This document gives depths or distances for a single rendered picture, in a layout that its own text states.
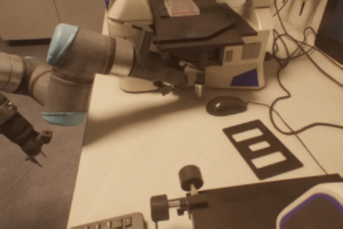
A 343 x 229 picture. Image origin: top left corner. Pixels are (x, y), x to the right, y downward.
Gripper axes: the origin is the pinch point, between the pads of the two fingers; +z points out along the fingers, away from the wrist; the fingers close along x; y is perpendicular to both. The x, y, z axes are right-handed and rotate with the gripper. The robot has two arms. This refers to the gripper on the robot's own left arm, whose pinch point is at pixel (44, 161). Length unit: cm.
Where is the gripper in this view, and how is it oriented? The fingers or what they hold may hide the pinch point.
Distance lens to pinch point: 104.7
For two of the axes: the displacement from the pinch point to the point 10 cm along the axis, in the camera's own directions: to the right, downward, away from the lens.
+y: 8.9, -4.5, -0.9
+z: 4.3, 7.4, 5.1
